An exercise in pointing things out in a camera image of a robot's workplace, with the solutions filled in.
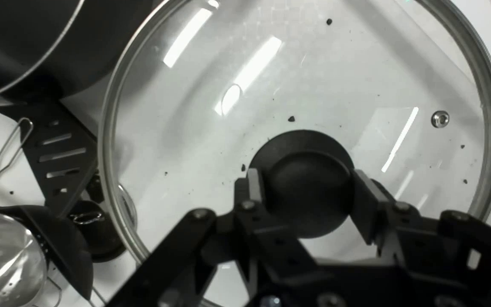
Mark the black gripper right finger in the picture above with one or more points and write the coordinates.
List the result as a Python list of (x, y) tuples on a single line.
[(427, 240)]

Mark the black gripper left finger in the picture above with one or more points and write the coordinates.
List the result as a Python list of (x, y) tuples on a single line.
[(201, 250)]

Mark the glass pot lid black knob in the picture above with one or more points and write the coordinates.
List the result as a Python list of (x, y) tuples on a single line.
[(315, 86)]

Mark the black slotted spatula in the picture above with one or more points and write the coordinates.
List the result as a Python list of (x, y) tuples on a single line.
[(30, 132)]

